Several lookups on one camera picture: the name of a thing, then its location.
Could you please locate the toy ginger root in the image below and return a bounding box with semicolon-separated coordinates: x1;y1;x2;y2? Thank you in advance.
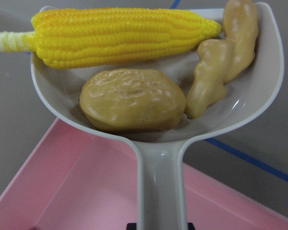
185;0;259;119

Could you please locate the toy brown potato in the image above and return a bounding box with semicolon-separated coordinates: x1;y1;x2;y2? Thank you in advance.
79;69;186;133

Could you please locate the white plastic dustpan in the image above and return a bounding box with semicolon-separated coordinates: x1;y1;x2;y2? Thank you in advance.
31;2;284;230

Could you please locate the yellow toy corn cob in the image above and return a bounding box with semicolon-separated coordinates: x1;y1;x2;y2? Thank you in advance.
0;8;222;69

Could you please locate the pink plastic bin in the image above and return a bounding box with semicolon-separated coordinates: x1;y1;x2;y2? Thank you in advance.
0;120;288;230

